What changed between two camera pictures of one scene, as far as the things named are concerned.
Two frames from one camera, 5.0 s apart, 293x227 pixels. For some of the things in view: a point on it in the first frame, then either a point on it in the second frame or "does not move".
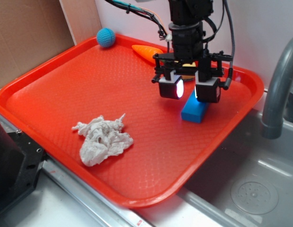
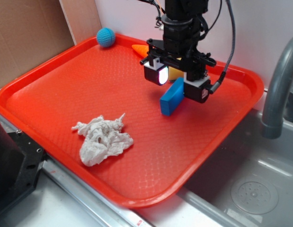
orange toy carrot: x=146 y=52 does not move
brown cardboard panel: x=27 y=32 does not move
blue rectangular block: x=194 y=110 -> x=174 y=97
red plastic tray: x=89 y=81 does not move
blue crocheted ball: x=106 y=38 does not move
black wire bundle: x=163 y=34 -> x=161 y=11
